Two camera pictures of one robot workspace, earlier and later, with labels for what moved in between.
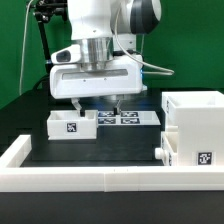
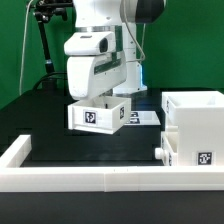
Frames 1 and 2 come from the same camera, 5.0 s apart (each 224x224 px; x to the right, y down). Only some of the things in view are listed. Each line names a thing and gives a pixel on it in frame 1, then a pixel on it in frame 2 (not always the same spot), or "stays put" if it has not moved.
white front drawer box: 168,153 stays put
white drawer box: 69,125 to 99,114
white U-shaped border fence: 14,177 stays put
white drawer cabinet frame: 199,118 stays put
